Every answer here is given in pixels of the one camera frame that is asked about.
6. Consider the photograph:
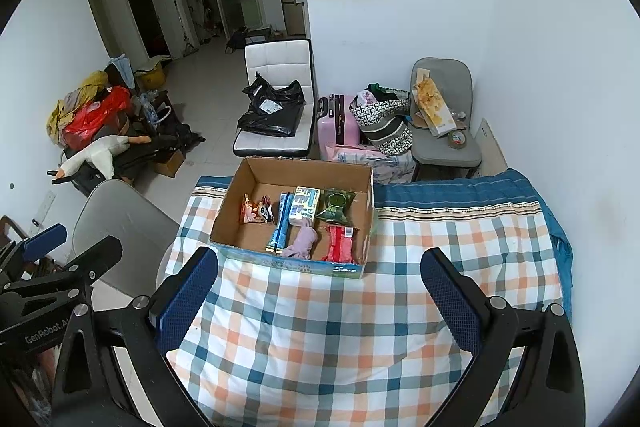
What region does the white board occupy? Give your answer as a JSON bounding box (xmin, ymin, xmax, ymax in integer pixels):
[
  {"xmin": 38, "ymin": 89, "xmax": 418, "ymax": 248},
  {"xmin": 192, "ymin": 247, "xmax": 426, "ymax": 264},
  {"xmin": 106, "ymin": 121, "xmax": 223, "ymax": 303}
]
[{"xmin": 474, "ymin": 117, "xmax": 507, "ymax": 178}]

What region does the black luggage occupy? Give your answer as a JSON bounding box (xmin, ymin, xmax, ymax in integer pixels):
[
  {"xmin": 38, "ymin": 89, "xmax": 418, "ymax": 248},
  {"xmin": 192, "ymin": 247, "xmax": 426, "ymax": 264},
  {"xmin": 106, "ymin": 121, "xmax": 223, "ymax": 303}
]
[{"xmin": 61, "ymin": 146, "xmax": 151, "ymax": 196}]

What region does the yellow snack bag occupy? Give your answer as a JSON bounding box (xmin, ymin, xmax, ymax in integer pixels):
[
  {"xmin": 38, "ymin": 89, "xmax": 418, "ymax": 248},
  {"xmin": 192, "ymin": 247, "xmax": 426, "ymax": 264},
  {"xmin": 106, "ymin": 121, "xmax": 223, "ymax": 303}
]
[{"xmin": 411, "ymin": 76, "xmax": 457, "ymax": 138}]

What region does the red plastic bag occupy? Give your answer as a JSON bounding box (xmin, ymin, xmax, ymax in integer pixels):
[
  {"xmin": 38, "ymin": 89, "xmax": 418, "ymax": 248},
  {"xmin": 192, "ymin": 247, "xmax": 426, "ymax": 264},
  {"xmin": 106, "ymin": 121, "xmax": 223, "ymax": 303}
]
[{"xmin": 63, "ymin": 86, "xmax": 132, "ymax": 148}]

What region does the patterned tote bag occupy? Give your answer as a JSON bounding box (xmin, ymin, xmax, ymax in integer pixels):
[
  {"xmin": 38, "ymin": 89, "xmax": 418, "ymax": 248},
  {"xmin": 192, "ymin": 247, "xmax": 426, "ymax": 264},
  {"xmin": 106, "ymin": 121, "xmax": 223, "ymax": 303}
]
[{"xmin": 348, "ymin": 83, "xmax": 414, "ymax": 156}]

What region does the checked blanket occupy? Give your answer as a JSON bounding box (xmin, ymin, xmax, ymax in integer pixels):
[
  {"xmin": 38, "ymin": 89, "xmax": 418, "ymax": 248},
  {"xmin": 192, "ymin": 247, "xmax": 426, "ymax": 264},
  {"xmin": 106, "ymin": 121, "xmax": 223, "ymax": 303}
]
[{"xmin": 162, "ymin": 167, "xmax": 574, "ymax": 427}]

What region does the pink suitcase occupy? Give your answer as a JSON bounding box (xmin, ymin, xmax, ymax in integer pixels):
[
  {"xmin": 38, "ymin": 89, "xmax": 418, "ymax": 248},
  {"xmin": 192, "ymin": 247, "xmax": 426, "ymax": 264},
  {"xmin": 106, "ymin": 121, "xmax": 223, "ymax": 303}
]
[{"xmin": 316, "ymin": 94, "xmax": 362, "ymax": 148}]

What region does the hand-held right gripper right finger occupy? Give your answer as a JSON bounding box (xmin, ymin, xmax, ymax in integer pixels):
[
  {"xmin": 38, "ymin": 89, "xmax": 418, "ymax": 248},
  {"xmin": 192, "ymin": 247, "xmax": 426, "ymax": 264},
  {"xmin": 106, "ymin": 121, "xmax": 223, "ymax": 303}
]
[{"xmin": 420, "ymin": 247, "xmax": 586, "ymax": 427}]

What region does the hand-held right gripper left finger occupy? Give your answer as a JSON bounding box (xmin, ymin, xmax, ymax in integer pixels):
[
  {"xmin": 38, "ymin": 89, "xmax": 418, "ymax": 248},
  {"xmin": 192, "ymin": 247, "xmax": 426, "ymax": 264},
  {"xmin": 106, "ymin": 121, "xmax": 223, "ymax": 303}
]
[{"xmin": 50, "ymin": 246, "xmax": 219, "ymax": 427}]

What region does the white goose plush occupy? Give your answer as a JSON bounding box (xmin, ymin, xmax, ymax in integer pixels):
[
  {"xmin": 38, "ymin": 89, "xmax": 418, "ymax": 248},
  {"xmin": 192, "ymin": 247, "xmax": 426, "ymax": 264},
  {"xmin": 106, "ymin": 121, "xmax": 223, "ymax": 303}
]
[{"xmin": 51, "ymin": 134, "xmax": 152, "ymax": 181}]

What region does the grey padded chair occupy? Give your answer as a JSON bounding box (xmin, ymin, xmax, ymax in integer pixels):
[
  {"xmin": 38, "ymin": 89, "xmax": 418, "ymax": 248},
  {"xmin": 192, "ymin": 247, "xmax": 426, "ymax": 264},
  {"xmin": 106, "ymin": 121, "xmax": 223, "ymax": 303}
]
[{"xmin": 409, "ymin": 58, "xmax": 484, "ymax": 182}]

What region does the yellow storage box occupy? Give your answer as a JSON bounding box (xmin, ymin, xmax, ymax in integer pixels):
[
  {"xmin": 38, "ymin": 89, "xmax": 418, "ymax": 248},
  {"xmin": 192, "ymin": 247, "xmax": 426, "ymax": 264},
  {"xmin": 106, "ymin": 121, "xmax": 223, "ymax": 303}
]
[{"xmin": 134, "ymin": 59, "xmax": 170, "ymax": 92}]

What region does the small white milk carton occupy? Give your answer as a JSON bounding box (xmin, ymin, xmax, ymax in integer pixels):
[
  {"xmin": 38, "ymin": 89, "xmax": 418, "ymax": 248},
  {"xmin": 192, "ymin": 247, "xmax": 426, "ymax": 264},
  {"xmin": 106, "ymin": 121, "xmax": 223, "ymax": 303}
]
[{"xmin": 288, "ymin": 186, "xmax": 322, "ymax": 228}]

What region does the yellow cloth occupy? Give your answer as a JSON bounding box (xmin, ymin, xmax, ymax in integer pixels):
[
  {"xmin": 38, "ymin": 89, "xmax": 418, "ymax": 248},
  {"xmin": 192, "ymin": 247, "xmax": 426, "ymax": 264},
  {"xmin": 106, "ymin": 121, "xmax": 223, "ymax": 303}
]
[{"xmin": 46, "ymin": 71, "xmax": 109, "ymax": 138}]

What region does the dark wooden chair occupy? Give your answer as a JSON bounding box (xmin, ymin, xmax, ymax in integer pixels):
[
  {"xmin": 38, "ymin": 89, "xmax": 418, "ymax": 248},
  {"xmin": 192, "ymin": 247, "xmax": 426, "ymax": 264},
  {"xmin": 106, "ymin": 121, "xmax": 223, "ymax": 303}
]
[{"xmin": 0, "ymin": 214, "xmax": 32, "ymax": 258}]

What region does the black white snack packet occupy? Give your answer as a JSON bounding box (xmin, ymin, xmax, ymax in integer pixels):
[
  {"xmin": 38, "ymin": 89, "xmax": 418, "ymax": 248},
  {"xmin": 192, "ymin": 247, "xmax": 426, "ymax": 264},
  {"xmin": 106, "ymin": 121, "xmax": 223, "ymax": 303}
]
[{"xmin": 252, "ymin": 195, "xmax": 277, "ymax": 225}]

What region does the floral pink bag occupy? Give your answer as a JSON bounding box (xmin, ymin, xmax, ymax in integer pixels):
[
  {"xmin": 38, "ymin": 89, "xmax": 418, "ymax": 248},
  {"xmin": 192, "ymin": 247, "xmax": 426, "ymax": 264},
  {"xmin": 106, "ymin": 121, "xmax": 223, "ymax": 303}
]
[{"xmin": 325, "ymin": 142, "xmax": 417, "ymax": 184}]

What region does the green snack packet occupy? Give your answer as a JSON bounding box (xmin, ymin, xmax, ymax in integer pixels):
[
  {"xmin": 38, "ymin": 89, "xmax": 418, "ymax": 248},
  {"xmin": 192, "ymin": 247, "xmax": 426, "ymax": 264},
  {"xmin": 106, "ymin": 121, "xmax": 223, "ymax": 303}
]
[{"xmin": 315, "ymin": 188, "xmax": 357, "ymax": 226}]

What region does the small brown cardboard box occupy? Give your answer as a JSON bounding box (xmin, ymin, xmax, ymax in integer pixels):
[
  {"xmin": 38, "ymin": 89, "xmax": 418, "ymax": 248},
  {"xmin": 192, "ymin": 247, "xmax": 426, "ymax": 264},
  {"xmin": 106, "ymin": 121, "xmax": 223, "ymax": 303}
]
[{"xmin": 152, "ymin": 149, "xmax": 186, "ymax": 178}]

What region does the white padded chair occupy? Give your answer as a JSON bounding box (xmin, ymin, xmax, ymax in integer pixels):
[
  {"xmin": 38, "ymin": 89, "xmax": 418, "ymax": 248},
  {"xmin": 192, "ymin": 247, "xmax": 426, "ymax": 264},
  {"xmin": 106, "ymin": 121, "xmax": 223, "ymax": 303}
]
[{"xmin": 232, "ymin": 38, "xmax": 317, "ymax": 159}]

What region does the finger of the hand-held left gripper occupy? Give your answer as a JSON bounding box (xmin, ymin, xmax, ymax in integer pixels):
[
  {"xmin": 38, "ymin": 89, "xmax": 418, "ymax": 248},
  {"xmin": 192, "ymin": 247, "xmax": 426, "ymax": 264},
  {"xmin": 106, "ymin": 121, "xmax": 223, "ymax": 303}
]
[
  {"xmin": 0, "ymin": 223, "xmax": 69, "ymax": 282},
  {"xmin": 0, "ymin": 235, "xmax": 124, "ymax": 308}
]

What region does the black plastic bag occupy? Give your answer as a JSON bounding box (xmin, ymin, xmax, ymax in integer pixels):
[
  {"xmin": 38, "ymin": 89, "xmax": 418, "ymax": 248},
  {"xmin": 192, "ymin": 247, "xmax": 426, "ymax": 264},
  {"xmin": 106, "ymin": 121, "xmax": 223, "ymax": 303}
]
[{"xmin": 237, "ymin": 71, "xmax": 306, "ymax": 138}]

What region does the grey shell chair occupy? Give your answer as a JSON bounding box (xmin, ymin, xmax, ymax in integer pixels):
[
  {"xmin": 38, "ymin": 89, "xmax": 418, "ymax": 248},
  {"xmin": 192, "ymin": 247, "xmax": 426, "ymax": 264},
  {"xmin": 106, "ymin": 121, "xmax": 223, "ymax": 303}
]
[{"xmin": 72, "ymin": 180, "xmax": 181, "ymax": 297}]

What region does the long blue packet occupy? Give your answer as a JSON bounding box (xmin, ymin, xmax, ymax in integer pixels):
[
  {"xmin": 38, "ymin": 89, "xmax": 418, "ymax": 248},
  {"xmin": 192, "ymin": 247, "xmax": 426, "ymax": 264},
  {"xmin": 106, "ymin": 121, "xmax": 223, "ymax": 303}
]
[{"xmin": 265, "ymin": 192, "xmax": 297, "ymax": 254}]

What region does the red snack packet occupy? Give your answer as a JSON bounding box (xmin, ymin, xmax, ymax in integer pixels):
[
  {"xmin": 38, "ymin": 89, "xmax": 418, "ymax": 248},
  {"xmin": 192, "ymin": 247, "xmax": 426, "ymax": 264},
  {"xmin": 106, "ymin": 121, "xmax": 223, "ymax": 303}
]
[{"xmin": 322, "ymin": 225, "xmax": 359, "ymax": 264}]

